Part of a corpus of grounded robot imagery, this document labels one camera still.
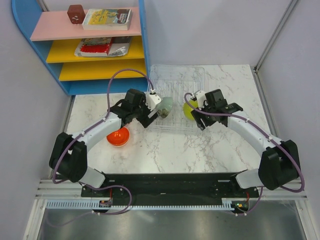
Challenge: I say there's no yellow cover book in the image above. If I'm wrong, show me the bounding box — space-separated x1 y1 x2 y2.
82 8 133 31

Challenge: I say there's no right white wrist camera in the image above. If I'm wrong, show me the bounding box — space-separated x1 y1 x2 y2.
194 90 207 110

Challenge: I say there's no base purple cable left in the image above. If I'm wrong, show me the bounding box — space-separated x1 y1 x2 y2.
44 184 133 228

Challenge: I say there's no white slotted cable duct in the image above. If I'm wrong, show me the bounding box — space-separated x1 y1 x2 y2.
45 199 236 211

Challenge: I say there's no orange bowl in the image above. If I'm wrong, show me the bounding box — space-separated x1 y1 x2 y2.
106 127 130 147

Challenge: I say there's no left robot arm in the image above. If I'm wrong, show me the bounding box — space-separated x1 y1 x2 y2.
49 88 163 197

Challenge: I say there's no yellow-green bowl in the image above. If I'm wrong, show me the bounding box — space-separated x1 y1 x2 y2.
182 99 198 121

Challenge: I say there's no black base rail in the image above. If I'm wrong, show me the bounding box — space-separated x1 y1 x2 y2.
81 172 259 207

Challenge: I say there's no aluminium corner post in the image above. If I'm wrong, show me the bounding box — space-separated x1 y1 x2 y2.
252 0 300 73

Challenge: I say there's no white wire dish rack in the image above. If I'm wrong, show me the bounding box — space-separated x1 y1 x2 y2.
147 65 205 135

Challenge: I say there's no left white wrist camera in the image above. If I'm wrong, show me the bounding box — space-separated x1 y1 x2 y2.
145 90 163 111

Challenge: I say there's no blue shelf unit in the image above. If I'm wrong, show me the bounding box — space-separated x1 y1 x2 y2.
11 0 150 96

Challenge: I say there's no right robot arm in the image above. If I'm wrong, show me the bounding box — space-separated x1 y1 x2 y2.
191 89 305 197

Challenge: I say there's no pale green ceramic bowl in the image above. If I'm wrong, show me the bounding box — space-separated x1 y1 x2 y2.
157 96 173 119

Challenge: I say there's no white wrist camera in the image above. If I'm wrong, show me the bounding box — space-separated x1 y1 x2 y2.
194 90 207 110
145 90 163 111

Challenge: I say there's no dark red cube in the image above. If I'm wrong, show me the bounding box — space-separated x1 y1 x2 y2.
67 4 86 24

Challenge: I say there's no red edged book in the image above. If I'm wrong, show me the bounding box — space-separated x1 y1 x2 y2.
79 37 113 53

